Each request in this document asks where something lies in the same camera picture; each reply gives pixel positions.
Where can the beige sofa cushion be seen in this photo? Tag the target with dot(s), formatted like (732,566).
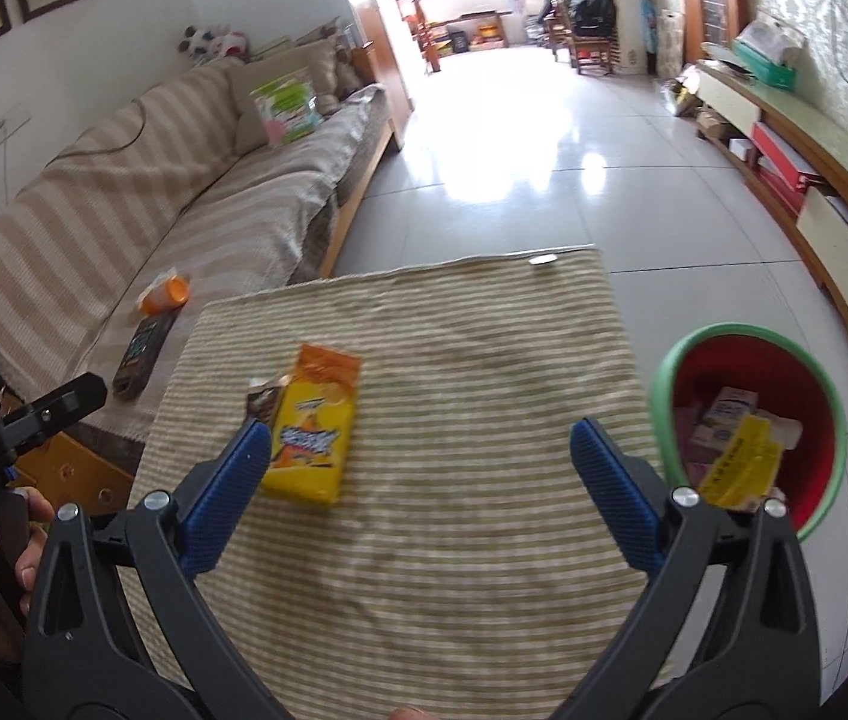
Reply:
(320,60)

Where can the orange plastic cup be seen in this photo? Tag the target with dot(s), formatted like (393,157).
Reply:
(168,291)

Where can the green box on cabinet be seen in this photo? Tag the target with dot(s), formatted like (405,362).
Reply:
(763,69)

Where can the wooden chair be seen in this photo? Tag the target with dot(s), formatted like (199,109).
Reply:
(588,31)

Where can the green pink snack bag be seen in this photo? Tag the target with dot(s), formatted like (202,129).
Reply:
(287,107)

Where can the striped beige table mat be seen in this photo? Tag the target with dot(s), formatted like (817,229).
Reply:
(463,569)

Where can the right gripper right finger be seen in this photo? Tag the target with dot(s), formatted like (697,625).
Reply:
(759,655)

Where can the red bin green rim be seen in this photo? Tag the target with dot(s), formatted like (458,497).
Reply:
(791,384)

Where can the plush toy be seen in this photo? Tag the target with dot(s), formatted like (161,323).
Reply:
(202,45)

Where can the white milk carton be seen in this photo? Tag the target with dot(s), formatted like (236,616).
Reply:
(717,425)

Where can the brown chocolate wrapper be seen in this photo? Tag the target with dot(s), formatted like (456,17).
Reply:
(264,398)

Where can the black remote control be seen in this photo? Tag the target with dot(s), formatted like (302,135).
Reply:
(137,364)

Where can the yellow orange snack packet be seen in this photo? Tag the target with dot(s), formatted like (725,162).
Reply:
(313,426)

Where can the yellow paper box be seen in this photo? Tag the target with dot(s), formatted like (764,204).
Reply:
(745,473)

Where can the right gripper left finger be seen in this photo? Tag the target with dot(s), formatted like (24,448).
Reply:
(84,656)

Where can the long wooden TV cabinet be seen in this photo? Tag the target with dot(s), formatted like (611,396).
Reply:
(795,161)

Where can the striped beige sofa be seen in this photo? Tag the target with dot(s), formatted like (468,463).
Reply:
(158,186)

